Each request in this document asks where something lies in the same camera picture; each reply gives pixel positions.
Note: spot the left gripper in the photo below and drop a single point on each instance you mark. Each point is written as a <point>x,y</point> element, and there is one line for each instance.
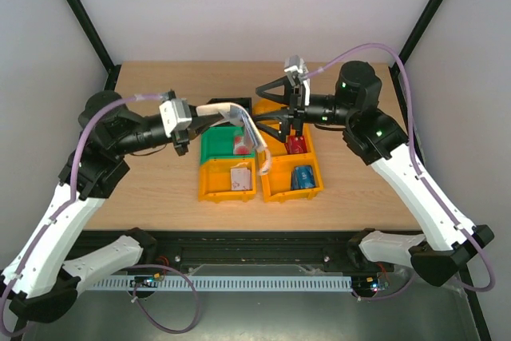
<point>181,137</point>

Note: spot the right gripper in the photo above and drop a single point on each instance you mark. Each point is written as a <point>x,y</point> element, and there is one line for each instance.
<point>295,111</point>

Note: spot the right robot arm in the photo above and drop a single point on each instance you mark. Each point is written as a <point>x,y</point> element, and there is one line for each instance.
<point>449,240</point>

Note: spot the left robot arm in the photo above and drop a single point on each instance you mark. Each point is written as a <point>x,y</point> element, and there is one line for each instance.
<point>42,283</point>

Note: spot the red white card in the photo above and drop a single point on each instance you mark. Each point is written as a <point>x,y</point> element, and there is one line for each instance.
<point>240,148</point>

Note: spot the blue card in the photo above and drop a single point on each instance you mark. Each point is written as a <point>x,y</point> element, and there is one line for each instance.
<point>302,177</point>

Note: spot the yellow bin back right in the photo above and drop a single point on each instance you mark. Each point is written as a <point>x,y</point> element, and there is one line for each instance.
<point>266,106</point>

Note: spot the yellow bin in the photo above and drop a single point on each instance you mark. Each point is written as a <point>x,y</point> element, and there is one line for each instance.
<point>278,149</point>
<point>266,106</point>
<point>215,179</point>
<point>276,183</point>

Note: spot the green bin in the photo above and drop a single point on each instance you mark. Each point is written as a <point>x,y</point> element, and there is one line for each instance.
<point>217,143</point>

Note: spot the black bin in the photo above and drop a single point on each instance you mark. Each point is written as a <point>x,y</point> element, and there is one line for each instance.
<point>245,102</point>

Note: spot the yellow bin middle right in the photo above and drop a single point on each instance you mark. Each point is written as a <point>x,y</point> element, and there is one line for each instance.
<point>278,149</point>

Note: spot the yellow bin front left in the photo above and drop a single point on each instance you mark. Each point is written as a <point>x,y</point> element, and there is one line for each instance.
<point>215,179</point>

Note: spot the yellow bin front right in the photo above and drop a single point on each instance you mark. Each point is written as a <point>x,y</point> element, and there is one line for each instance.
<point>276,183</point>

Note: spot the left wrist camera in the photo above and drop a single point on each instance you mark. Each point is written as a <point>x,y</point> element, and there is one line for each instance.
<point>175,115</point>

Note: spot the grey cable duct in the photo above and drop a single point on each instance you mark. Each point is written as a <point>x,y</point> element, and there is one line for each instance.
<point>229,284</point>

